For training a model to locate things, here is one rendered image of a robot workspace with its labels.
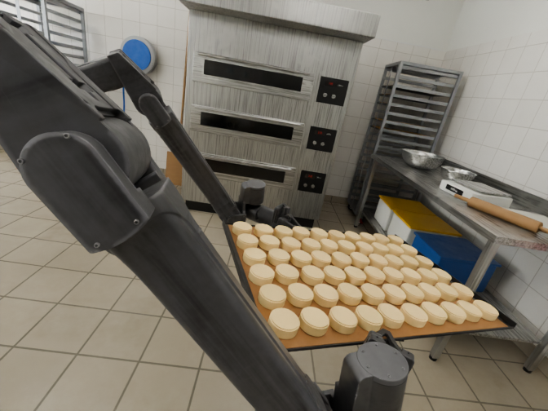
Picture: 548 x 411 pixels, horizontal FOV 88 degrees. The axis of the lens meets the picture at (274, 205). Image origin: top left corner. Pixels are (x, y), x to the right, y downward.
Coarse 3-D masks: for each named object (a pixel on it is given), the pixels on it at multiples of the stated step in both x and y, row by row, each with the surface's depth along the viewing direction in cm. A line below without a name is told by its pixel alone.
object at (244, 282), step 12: (228, 228) 73; (228, 240) 66; (240, 264) 59; (240, 276) 55; (252, 300) 50; (516, 324) 62; (420, 336) 52; (432, 336) 53; (288, 348) 42; (300, 348) 42; (312, 348) 43
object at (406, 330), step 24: (264, 264) 61; (312, 264) 66; (312, 288) 58; (336, 288) 60; (264, 312) 48; (312, 336) 46; (336, 336) 47; (360, 336) 48; (384, 336) 50; (408, 336) 51
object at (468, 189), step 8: (440, 184) 208; (448, 184) 200; (456, 184) 197; (464, 184) 196; (472, 184) 197; (480, 184) 202; (456, 192) 193; (464, 192) 186; (472, 192) 182; (480, 192) 182; (488, 192) 183; (496, 192) 185; (504, 192) 190; (488, 200) 184; (496, 200) 184; (504, 200) 185; (512, 200) 186
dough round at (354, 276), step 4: (348, 268) 65; (352, 268) 65; (356, 268) 66; (344, 272) 64; (348, 272) 63; (352, 272) 64; (356, 272) 64; (360, 272) 64; (364, 272) 65; (348, 276) 63; (352, 276) 62; (356, 276) 62; (360, 276) 63; (364, 276) 63; (348, 280) 63; (352, 280) 62; (356, 280) 62; (360, 280) 62; (364, 280) 63; (352, 284) 63; (356, 284) 62; (360, 284) 63
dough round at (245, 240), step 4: (240, 236) 66; (244, 236) 66; (248, 236) 67; (252, 236) 67; (240, 240) 65; (244, 240) 65; (248, 240) 66; (252, 240) 66; (256, 240) 66; (236, 244) 66; (240, 244) 65; (244, 244) 64; (248, 244) 64; (252, 244) 65; (256, 244) 65; (244, 248) 64
